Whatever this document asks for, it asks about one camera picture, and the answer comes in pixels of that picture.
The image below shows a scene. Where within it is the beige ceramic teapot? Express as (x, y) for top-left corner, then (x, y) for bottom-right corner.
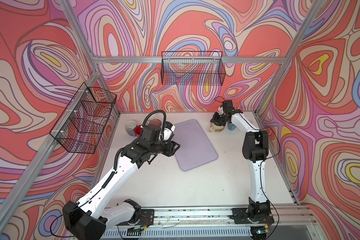
(209, 123), (225, 133)

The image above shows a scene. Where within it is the blue floral mug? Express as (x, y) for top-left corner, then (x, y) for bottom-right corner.
(227, 123), (237, 131)

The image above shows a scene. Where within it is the pink patterned mug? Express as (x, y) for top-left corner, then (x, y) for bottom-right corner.
(149, 119), (162, 127)

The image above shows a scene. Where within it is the red mug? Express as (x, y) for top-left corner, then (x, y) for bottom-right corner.
(135, 125), (143, 137)

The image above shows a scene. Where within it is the lavender mug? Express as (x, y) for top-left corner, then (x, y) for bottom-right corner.
(124, 120), (137, 137)

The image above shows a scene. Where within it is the light green mug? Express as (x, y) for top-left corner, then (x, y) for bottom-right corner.
(148, 114), (157, 121)

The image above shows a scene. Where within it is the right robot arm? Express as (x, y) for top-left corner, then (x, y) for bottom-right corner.
(210, 100), (275, 225)

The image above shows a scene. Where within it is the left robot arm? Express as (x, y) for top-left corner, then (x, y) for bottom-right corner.
(60, 110), (180, 240)

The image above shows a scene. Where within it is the lavender tray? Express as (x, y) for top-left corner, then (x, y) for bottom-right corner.
(173, 119), (219, 172)

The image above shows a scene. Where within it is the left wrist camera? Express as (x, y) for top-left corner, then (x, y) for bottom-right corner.
(163, 122), (176, 142)

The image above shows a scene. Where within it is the black wire basket back wall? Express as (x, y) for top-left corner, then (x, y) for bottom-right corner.
(161, 50), (226, 86)

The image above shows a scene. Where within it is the black wire basket wall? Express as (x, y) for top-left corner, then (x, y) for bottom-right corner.
(50, 83), (117, 154)
(161, 50), (226, 86)

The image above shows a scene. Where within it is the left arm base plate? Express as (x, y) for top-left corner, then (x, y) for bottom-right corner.
(122, 208), (155, 227)

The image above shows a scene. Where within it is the black wire basket left wall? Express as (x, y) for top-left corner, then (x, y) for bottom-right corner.
(50, 83), (117, 154)

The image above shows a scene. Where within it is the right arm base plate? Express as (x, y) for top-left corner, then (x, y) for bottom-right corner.
(229, 208), (275, 225)

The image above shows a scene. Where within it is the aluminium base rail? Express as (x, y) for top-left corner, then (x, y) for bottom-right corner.
(99, 206), (324, 240)

